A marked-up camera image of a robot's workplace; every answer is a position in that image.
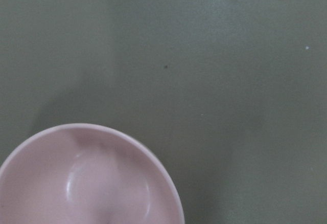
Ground small pink bowl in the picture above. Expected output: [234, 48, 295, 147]
[1, 123, 185, 223]

